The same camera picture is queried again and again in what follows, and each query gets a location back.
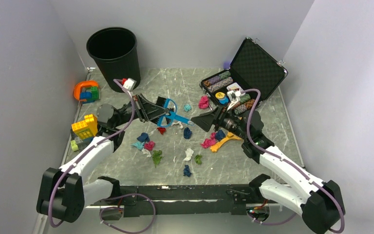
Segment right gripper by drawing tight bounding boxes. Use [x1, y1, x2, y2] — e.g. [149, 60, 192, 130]
[191, 102, 250, 141]

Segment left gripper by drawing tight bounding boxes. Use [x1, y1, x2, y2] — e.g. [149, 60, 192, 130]
[114, 93, 169, 128]

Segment blue hand brush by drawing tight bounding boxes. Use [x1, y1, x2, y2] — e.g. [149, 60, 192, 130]
[155, 97, 194, 128]

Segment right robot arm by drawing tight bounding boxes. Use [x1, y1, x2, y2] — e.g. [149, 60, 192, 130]
[191, 107, 346, 234]

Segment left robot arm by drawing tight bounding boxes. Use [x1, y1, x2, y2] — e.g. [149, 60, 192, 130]
[36, 94, 171, 223]

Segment dark blue scrap by scoop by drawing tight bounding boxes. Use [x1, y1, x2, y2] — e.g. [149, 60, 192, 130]
[214, 129, 226, 141]

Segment pink paper scrap by scoop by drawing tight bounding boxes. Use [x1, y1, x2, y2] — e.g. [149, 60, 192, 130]
[200, 132, 217, 149]

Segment red paper scrap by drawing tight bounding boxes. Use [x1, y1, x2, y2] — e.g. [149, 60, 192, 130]
[157, 127, 167, 135]

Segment dark blue scrap centre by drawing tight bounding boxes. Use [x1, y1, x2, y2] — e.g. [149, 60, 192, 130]
[183, 127, 192, 139]

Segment light blue paper scrap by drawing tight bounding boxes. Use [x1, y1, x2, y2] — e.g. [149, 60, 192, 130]
[184, 104, 192, 112]

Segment dark blue scrap left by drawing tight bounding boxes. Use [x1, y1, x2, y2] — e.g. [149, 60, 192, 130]
[137, 133, 150, 143]

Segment white scrap near brush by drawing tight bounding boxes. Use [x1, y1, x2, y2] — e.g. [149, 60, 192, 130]
[171, 121, 184, 129]

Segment yellow slotted scoop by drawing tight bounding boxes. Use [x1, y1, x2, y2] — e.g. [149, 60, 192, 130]
[210, 132, 242, 153]

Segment yellow dealer button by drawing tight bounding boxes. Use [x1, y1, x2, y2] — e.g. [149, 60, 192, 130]
[215, 92, 225, 100]

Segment pink paper scrap left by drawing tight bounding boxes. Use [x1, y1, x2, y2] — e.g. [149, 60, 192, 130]
[144, 141, 155, 151]

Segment teal paper scrap left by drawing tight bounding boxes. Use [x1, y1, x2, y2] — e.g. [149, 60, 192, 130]
[131, 141, 145, 151]

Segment white paper scrap small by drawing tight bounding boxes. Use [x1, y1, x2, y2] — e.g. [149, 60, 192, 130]
[141, 148, 152, 157]

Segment green paper scrap left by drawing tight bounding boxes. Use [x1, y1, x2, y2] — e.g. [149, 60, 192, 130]
[152, 150, 163, 168]

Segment playing card deck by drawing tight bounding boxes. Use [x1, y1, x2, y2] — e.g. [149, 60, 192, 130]
[226, 82, 243, 92]

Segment dark blue scrap front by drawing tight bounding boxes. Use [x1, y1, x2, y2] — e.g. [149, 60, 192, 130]
[183, 165, 192, 177]

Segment blue and green toy blocks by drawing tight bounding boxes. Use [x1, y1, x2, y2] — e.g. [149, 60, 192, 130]
[79, 86, 100, 103]

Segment yellow toy block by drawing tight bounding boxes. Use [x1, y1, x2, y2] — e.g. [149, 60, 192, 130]
[71, 114, 98, 140]

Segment orange curved toy piece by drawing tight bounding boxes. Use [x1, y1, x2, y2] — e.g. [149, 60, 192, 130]
[73, 80, 99, 101]

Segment black poker chip case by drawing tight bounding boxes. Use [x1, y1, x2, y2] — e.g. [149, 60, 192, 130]
[199, 37, 288, 105]

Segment black plastic waste bin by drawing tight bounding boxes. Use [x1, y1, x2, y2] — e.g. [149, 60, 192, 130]
[86, 27, 141, 93]

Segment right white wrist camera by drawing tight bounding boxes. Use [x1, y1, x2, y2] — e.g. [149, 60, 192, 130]
[227, 89, 244, 104]

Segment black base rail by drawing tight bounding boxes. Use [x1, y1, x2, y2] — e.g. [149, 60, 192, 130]
[91, 184, 264, 217]

